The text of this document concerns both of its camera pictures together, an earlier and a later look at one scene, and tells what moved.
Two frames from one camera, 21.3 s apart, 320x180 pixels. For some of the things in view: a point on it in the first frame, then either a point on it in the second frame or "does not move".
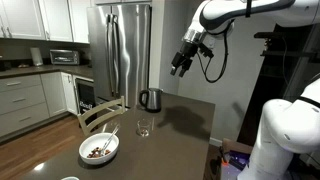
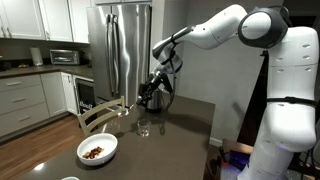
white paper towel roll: (36, 56) does not move
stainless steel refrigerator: (120, 43) does not move
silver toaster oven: (64, 57) does not move
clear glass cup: (143, 127) does not move
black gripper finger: (182, 72) to (145, 102)
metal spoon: (110, 139) to (125, 112)
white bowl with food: (99, 148) does not move
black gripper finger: (173, 70) to (139, 99)
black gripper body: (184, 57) to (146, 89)
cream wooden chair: (88, 113) does not move
